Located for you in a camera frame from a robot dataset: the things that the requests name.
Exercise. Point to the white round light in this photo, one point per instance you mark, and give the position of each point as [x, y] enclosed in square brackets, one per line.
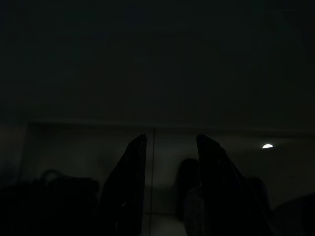
[267, 146]

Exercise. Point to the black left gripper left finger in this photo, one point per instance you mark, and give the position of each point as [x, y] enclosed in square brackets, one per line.
[128, 191]

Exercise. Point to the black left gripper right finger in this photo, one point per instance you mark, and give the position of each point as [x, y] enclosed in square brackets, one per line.
[221, 196]

